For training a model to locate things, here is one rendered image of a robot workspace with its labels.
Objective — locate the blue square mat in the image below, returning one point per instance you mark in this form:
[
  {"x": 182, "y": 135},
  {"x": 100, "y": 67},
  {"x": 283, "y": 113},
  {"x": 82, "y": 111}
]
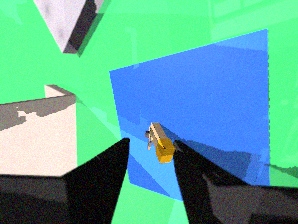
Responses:
[{"x": 212, "y": 98}]

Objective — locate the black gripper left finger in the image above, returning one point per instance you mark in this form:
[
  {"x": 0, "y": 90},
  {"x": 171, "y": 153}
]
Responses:
[{"x": 87, "y": 194}]

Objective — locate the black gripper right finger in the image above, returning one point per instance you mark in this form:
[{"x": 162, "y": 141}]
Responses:
[{"x": 212, "y": 195}]

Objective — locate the grey panel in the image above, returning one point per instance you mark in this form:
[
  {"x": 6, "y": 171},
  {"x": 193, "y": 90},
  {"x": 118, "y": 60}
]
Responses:
[{"x": 38, "y": 136}]

